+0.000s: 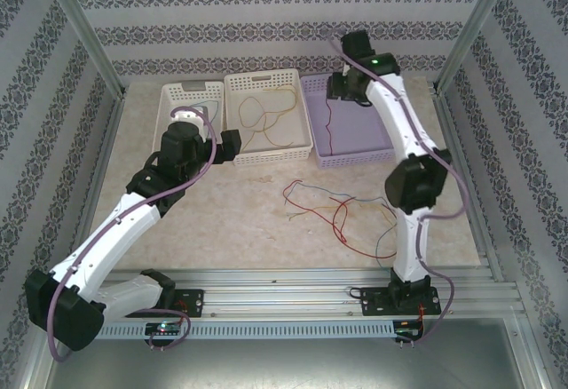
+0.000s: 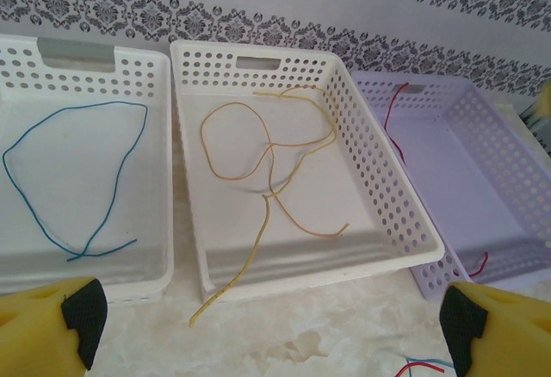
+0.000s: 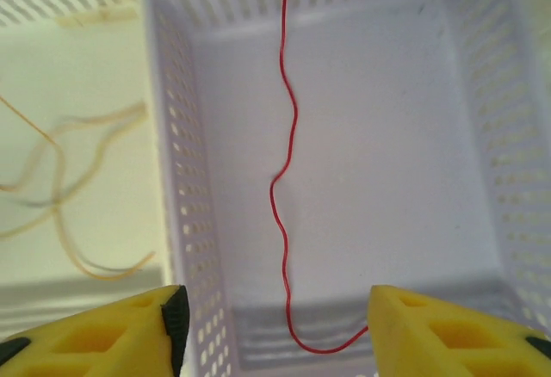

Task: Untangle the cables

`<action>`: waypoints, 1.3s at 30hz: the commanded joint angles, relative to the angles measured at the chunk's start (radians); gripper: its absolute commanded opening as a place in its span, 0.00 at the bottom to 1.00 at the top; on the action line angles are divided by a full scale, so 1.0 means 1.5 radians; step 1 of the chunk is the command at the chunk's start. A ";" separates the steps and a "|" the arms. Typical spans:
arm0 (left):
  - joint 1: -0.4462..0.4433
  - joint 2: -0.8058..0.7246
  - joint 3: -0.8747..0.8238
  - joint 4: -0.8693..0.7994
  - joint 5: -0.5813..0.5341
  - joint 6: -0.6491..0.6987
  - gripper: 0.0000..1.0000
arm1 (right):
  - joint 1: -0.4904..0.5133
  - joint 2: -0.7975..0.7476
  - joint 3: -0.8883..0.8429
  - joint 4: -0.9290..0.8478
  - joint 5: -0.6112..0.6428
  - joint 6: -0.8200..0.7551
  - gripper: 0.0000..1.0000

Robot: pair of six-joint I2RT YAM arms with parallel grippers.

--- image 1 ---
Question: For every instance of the left controller board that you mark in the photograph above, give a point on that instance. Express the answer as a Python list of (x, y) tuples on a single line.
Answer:
[(162, 329)]

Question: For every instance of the aluminium right frame post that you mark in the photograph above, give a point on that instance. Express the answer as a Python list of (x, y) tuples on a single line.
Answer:
[(479, 16)]

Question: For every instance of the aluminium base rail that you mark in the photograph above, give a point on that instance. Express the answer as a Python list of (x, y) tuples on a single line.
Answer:
[(288, 296)]

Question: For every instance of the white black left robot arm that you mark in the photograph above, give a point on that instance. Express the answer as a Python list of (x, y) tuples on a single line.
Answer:
[(102, 238)]

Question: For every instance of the aluminium frame post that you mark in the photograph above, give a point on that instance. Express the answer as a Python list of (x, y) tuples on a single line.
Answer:
[(479, 16), (75, 16)]

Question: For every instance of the controller board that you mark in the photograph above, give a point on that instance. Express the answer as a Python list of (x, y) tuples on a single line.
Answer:
[(162, 329), (406, 330)]

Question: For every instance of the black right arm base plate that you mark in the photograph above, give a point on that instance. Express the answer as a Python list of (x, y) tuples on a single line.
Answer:
[(375, 302)]

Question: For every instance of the aluminium left side rail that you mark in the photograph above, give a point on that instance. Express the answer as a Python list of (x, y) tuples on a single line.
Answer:
[(104, 158)]

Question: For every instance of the right controller board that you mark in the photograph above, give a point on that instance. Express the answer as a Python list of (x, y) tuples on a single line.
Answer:
[(406, 330)]

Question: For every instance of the large white perforated basket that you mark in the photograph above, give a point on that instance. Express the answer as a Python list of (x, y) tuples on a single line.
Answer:
[(275, 118)]

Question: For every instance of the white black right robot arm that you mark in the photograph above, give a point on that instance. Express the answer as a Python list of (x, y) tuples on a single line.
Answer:
[(399, 118)]

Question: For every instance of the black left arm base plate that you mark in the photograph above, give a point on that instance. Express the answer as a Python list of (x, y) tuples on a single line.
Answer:
[(195, 304)]

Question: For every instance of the aluminium right side rail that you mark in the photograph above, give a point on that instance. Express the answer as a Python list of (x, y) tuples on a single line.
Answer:
[(448, 118)]

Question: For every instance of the grey metal sheet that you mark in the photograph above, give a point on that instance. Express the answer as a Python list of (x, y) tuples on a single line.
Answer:
[(266, 367)]

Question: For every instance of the small white perforated basket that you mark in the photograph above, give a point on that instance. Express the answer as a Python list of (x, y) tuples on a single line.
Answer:
[(171, 96)]

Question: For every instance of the aluminium left frame post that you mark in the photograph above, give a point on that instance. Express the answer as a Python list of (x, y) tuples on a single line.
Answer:
[(75, 16)]

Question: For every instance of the purple perforated basket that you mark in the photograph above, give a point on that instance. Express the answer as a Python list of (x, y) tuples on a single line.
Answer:
[(355, 131)]

